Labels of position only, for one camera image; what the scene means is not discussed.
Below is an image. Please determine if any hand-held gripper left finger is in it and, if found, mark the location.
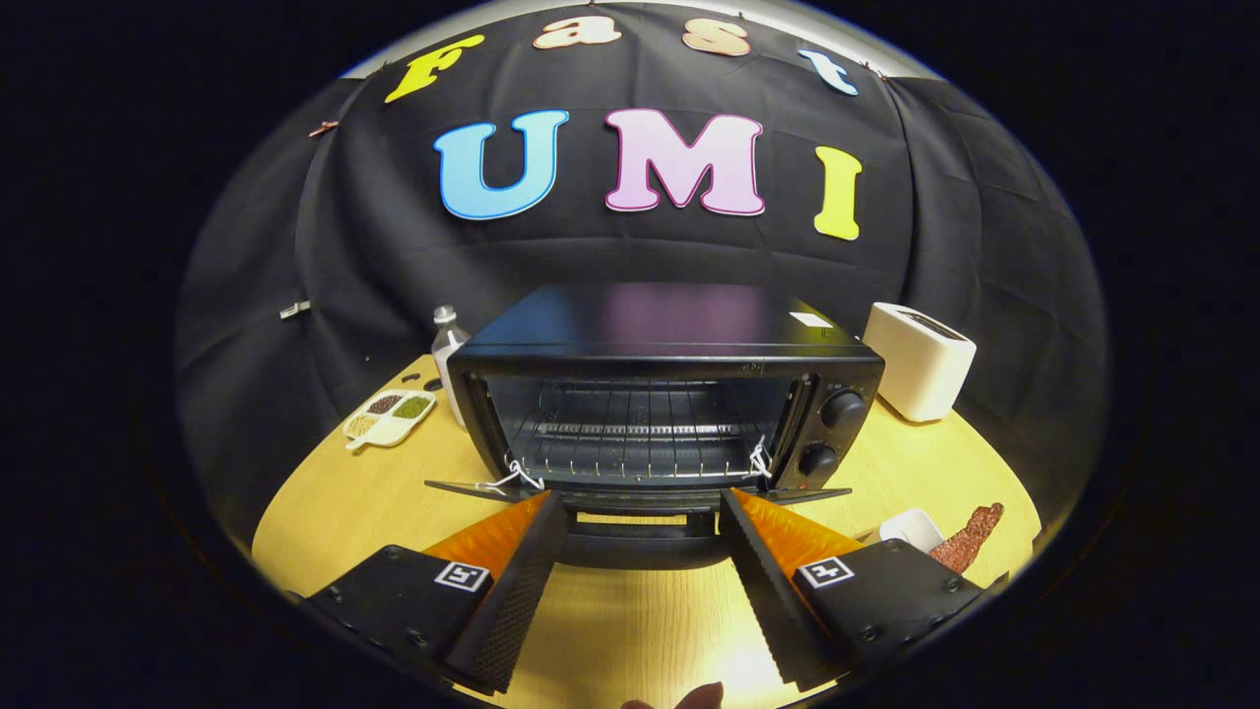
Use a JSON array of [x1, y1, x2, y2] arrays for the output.
[[305, 490, 569, 694]]

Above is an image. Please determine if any white divided spice dish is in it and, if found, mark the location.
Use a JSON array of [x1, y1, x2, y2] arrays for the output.
[[343, 389, 437, 452]]

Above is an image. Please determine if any black toaster oven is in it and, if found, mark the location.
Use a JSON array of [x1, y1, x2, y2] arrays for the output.
[[425, 283, 886, 572]]

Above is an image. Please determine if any clear plastic bottle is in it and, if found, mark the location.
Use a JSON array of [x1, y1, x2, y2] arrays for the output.
[[431, 305, 472, 429]]

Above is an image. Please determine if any white toaster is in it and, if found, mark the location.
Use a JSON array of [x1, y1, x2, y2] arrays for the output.
[[863, 302, 977, 424]]

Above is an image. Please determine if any red-brown meat slice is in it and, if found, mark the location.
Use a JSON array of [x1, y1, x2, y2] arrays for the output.
[[930, 502, 1005, 575]]

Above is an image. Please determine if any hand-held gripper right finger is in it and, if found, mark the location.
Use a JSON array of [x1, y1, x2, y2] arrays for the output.
[[719, 487, 1010, 690]]

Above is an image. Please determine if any white rectangular tray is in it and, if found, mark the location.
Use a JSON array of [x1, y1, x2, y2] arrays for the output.
[[879, 508, 946, 554]]

